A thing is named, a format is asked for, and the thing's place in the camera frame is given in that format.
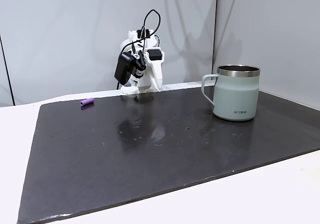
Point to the purple pen grip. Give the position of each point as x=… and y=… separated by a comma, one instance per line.
x=87, y=102

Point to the black table mat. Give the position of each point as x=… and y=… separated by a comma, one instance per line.
x=150, y=146

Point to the mint green steel mug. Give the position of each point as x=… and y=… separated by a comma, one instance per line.
x=236, y=96

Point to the black camera box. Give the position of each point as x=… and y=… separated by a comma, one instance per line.
x=123, y=68

